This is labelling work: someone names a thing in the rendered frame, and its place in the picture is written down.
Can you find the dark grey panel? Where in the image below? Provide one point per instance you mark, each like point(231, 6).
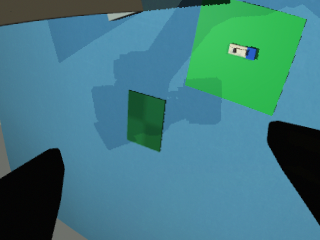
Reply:
point(25, 11)

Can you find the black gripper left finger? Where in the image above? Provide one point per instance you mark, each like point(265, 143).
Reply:
point(30, 198)

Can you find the green square mat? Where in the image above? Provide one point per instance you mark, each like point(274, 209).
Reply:
point(255, 84)

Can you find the dark green flat square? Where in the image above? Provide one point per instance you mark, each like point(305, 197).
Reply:
point(145, 120)

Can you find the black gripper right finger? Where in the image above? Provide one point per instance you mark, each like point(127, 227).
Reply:
point(297, 149)

